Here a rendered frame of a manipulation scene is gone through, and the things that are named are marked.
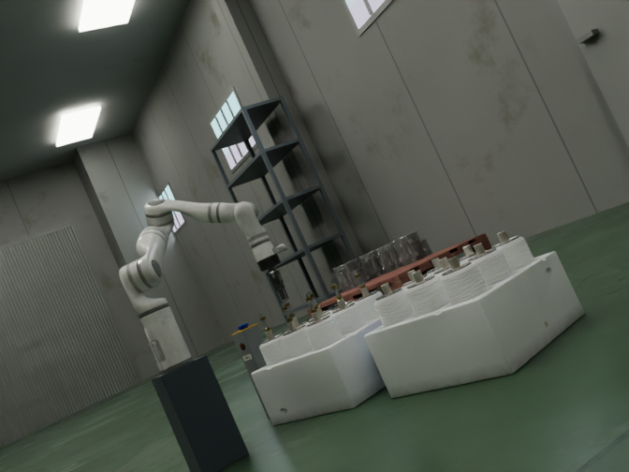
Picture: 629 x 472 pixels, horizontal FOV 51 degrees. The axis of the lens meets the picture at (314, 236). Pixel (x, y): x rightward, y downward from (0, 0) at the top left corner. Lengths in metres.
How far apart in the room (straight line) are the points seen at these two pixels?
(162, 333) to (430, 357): 0.75
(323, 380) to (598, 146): 3.18
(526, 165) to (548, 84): 0.64
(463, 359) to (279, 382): 0.69
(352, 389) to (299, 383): 0.19
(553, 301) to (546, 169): 3.30
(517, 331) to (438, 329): 0.18
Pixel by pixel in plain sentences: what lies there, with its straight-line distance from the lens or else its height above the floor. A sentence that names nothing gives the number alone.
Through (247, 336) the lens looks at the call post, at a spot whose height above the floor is 0.29.
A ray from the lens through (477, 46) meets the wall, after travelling 5.16.
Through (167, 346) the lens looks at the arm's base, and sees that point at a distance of 1.92.
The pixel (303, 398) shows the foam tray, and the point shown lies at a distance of 2.01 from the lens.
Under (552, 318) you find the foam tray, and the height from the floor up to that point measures 0.04.
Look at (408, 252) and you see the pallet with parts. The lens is 5.48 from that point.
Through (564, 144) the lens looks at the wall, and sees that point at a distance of 4.85.
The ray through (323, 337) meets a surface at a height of 0.21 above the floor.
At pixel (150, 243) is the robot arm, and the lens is 2.05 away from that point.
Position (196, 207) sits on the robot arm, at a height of 0.75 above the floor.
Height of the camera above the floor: 0.36
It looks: 4 degrees up
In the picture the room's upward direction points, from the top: 24 degrees counter-clockwise
